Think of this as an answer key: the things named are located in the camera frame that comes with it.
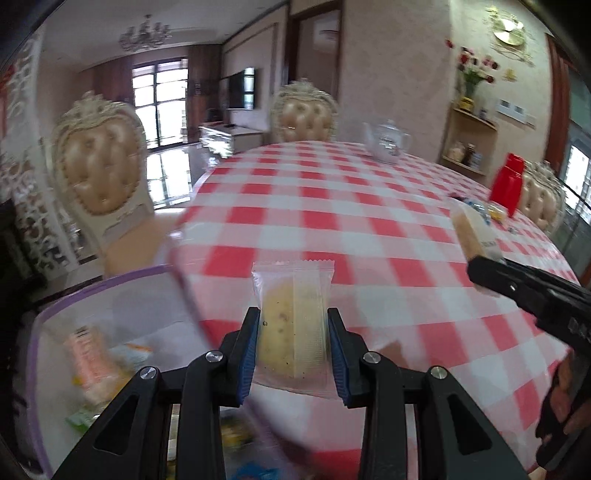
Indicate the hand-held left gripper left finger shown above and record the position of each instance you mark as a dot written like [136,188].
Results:
[247,369]

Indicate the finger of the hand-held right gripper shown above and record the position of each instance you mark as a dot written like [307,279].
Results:
[508,281]

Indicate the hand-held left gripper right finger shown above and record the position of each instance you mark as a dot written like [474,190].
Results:
[339,374]

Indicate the pink striped wafer packet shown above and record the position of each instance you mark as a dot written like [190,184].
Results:
[471,230]

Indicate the clear round cake packet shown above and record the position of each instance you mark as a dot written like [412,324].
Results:
[291,323]

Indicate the white bin with purple rim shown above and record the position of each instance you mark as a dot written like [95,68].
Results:
[138,304]

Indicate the person's right hand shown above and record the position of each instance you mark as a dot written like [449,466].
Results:
[561,381]

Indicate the white and yellow snack packet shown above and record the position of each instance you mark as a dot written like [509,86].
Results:
[498,211]

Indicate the grey blue snack packet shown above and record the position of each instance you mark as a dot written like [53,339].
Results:
[475,206]

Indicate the cream tufted dining chair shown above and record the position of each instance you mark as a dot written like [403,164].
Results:
[304,115]
[540,198]
[104,170]

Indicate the blue cartoon snack packet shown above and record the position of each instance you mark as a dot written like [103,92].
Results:
[258,471]

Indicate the white and orange snack packet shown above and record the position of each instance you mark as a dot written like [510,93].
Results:
[131,357]

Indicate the dark bottle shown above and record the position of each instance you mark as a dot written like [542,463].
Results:
[469,154]

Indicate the pale bag on shelf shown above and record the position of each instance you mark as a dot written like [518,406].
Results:
[455,151]

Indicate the red and white checkered tablecloth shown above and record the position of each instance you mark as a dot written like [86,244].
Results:
[346,230]

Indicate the wooden corner shelf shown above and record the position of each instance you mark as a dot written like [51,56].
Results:
[485,138]

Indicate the pink orange snack packet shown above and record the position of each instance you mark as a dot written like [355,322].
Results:
[92,364]

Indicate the light green snack packet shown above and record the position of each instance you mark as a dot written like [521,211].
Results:
[83,419]

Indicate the yellow flower pot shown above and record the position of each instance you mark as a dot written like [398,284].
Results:
[467,103]

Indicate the red and white flower bouquet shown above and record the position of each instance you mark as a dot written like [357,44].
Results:
[475,69]

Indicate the white television cabinet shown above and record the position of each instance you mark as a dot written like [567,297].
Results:
[235,138]

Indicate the glass balcony door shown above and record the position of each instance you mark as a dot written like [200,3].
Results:
[159,106]

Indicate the brown curtain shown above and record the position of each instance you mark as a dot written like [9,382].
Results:
[113,81]
[203,92]

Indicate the white carved lattice screen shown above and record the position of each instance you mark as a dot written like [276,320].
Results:
[32,161]

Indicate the crystal chandelier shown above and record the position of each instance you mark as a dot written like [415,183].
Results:
[145,34]

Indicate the white wall switch panel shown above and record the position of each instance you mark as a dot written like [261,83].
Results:
[515,112]

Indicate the gold wall clock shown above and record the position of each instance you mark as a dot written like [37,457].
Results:
[508,32]

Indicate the wall television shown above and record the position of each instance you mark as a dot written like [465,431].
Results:
[240,87]

